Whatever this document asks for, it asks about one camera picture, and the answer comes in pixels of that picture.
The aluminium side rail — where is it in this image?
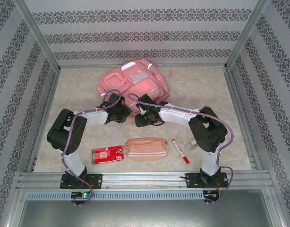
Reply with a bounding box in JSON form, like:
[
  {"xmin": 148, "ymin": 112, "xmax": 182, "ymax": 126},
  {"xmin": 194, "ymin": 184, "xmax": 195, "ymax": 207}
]
[
  {"xmin": 26, "ymin": 70, "xmax": 61, "ymax": 173},
  {"xmin": 224, "ymin": 68, "xmax": 264, "ymax": 170}
]

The aluminium frame post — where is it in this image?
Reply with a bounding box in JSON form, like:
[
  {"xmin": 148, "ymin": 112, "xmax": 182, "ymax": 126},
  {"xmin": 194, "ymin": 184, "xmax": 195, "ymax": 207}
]
[
  {"xmin": 224, "ymin": 0, "xmax": 270, "ymax": 71},
  {"xmin": 14, "ymin": 0, "xmax": 61, "ymax": 71}
]

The aluminium rear rail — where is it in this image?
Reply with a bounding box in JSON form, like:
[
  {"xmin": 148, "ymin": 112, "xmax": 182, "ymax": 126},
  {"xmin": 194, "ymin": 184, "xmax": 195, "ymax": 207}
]
[{"xmin": 60, "ymin": 63, "xmax": 227, "ymax": 69}]

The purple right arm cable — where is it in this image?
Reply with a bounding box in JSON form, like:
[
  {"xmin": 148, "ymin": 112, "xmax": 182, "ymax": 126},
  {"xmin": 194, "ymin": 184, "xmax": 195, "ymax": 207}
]
[{"xmin": 128, "ymin": 93, "xmax": 236, "ymax": 206}]

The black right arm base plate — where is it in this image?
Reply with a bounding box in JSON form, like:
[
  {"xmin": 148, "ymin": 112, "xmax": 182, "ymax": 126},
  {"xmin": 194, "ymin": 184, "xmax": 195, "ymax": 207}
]
[{"xmin": 185, "ymin": 172, "xmax": 230, "ymax": 189}]

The pink zippered pencil pouch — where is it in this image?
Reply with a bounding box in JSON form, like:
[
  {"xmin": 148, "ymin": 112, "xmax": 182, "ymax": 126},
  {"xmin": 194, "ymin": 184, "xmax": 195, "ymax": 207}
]
[{"xmin": 122, "ymin": 137, "xmax": 170, "ymax": 162}]

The slotted grey cable duct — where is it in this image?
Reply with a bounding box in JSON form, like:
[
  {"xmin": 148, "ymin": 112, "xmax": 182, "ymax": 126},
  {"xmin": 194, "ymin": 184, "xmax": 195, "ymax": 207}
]
[{"xmin": 26, "ymin": 190, "xmax": 205, "ymax": 201}]

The red printed packet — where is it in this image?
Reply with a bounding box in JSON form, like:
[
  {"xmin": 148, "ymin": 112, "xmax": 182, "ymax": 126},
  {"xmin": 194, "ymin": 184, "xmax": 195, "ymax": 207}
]
[{"xmin": 91, "ymin": 146, "xmax": 125, "ymax": 165}]

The white marker with red cap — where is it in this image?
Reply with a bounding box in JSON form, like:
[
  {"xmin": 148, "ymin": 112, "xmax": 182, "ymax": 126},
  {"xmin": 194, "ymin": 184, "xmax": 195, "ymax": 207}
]
[{"xmin": 171, "ymin": 139, "xmax": 190, "ymax": 164}]

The aluminium mounting rail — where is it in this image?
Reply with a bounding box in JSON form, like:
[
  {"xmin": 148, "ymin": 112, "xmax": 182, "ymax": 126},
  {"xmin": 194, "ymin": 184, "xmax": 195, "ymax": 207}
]
[{"xmin": 17, "ymin": 171, "xmax": 273, "ymax": 190}]

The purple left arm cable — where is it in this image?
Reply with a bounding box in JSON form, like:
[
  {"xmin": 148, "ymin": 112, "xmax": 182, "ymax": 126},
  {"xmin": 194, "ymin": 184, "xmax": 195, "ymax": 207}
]
[{"xmin": 61, "ymin": 89, "xmax": 126, "ymax": 208}]

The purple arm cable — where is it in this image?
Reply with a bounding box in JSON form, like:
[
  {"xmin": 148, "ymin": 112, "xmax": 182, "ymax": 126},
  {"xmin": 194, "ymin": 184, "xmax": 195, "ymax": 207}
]
[
  {"xmin": 128, "ymin": 93, "xmax": 236, "ymax": 206},
  {"xmin": 61, "ymin": 89, "xmax": 126, "ymax": 208}
]

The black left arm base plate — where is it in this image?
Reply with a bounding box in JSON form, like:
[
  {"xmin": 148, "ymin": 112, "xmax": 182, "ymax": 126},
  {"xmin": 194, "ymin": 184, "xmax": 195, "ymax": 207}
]
[{"xmin": 60, "ymin": 173, "xmax": 103, "ymax": 190}]

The pink school backpack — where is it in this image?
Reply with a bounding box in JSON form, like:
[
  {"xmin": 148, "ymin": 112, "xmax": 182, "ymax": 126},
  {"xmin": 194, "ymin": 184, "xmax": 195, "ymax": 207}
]
[{"xmin": 97, "ymin": 59, "xmax": 172, "ymax": 113}]

